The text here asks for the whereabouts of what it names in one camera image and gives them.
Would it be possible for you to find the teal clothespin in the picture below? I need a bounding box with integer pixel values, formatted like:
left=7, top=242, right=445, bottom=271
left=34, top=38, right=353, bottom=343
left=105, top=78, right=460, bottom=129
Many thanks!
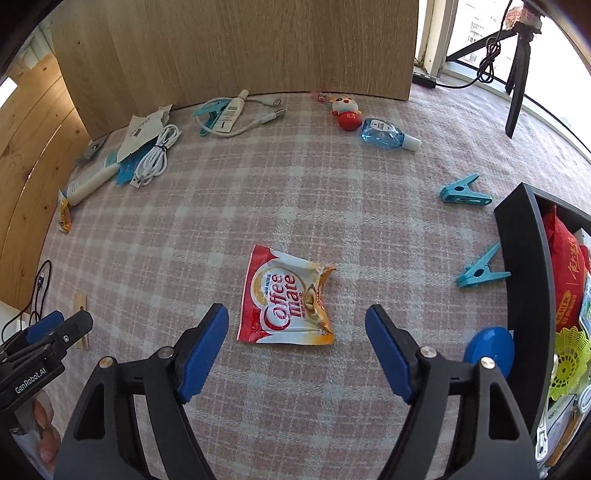
left=456, top=241, right=512, bottom=289
left=438, top=173, right=493, bottom=206

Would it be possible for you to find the white paper packet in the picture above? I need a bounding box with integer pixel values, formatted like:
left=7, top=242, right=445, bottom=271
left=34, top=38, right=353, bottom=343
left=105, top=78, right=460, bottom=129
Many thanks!
left=116, top=105, right=174, bottom=163

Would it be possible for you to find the white window frame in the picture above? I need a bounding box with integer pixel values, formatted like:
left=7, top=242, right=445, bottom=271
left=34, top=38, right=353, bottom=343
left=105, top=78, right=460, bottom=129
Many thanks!
left=416, top=0, right=591, bottom=153

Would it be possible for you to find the black tripod cable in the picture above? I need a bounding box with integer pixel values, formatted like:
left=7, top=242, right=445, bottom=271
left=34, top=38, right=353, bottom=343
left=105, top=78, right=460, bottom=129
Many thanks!
left=436, top=0, right=515, bottom=88

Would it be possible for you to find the black tripod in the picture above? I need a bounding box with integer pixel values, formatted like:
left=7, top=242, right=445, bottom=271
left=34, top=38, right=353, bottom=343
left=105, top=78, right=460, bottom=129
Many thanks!
left=445, top=0, right=546, bottom=139

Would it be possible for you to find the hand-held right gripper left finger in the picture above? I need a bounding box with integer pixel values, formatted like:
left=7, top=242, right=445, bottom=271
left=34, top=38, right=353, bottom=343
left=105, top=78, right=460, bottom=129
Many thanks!
left=53, top=302, right=230, bottom=480

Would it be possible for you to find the blue green small box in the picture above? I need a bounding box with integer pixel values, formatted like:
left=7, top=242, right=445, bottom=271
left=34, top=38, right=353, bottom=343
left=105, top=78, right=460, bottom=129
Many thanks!
left=579, top=277, right=591, bottom=328

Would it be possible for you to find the yellow-green plastic shuttlecock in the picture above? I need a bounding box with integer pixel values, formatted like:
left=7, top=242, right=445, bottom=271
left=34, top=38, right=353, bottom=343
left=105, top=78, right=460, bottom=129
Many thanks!
left=549, top=325, right=591, bottom=400

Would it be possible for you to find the wooden clothespin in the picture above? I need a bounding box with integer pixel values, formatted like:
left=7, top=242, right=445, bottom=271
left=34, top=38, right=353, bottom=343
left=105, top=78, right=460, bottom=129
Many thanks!
left=74, top=292, right=90, bottom=352

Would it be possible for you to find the white printed packet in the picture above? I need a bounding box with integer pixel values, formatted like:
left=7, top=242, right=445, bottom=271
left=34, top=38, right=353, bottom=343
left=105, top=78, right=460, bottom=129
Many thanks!
left=538, top=394, right=578, bottom=462

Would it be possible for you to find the red bag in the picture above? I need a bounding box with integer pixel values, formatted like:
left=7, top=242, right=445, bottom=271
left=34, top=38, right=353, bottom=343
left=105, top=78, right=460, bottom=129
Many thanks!
left=542, top=205, right=591, bottom=333

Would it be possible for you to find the black storage box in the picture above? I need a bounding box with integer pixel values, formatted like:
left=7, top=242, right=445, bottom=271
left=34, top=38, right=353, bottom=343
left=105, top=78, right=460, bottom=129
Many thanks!
left=494, top=182, right=591, bottom=480

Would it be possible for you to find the small white tube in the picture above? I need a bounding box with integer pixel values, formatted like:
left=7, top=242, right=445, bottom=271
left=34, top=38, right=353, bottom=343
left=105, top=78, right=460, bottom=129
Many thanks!
left=218, top=90, right=250, bottom=134

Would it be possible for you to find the small orange sachet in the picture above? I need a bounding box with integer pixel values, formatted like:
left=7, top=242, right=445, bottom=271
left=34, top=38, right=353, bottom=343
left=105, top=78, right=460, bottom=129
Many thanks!
left=58, top=189, right=73, bottom=234

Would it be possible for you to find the knotty wooden side panel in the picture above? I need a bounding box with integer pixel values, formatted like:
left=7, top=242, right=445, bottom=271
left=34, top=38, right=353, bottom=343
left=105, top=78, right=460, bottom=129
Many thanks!
left=0, top=53, right=93, bottom=315

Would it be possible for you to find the short white usb cable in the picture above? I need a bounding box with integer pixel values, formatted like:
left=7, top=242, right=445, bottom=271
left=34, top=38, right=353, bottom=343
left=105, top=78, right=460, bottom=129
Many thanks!
left=196, top=95, right=287, bottom=138

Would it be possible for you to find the red white toy figurine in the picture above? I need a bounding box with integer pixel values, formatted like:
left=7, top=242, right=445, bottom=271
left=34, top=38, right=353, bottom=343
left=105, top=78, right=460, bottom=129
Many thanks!
left=314, top=91, right=362, bottom=132

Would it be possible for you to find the blue flat packet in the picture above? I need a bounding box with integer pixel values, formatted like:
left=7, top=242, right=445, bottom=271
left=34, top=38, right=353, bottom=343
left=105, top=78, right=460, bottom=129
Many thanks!
left=116, top=154, right=144, bottom=186

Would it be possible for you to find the red white creamer packet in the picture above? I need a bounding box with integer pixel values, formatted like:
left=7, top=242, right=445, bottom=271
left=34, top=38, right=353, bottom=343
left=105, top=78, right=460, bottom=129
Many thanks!
left=237, top=244, right=336, bottom=347

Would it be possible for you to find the blue hand sanitizer bottle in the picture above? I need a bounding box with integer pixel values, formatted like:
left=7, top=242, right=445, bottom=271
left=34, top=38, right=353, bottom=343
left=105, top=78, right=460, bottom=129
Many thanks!
left=359, top=117, right=422, bottom=152

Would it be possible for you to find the large white blue-capped tube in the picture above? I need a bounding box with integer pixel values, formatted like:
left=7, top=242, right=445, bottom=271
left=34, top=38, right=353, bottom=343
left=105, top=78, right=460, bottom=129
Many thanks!
left=62, top=154, right=122, bottom=206

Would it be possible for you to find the upright light wooden board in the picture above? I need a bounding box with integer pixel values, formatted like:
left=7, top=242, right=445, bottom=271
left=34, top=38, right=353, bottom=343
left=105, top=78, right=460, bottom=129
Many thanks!
left=48, top=0, right=421, bottom=139

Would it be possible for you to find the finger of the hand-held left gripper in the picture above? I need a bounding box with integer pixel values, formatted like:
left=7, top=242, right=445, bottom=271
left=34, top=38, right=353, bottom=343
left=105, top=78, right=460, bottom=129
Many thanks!
left=25, top=311, right=65, bottom=345
left=46, top=310, right=94, bottom=358

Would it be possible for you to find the blue round tape measure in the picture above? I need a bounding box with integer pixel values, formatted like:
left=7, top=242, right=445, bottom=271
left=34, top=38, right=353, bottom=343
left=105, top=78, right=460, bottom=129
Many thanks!
left=463, top=327, right=515, bottom=381

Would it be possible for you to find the black usb cable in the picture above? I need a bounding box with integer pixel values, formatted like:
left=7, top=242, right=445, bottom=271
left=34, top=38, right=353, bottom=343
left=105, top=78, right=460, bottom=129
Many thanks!
left=0, top=259, right=52, bottom=342

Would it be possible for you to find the person's left hand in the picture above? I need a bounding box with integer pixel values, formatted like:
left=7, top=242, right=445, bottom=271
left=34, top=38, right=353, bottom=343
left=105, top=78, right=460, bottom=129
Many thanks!
left=18, top=397, right=63, bottom=467

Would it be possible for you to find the pink plaid desktop cloth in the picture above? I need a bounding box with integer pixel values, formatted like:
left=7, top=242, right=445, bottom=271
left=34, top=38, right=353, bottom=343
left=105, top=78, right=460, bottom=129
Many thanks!
left=9, top=88, right=591, bottom=480

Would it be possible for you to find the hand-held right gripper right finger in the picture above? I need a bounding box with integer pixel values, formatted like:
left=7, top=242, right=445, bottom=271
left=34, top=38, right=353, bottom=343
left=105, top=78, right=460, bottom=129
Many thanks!
left=365, top=304, right=541, bottom=480

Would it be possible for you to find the teal small packet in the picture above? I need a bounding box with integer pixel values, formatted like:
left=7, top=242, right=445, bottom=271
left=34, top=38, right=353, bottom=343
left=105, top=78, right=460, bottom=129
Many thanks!
left=192, top=97, right=232, bottom=138

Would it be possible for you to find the grey metal bracket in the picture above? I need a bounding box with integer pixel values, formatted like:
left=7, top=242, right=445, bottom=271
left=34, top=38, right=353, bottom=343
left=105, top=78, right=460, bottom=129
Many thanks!
left=76, top=138, right=108, bottom=166

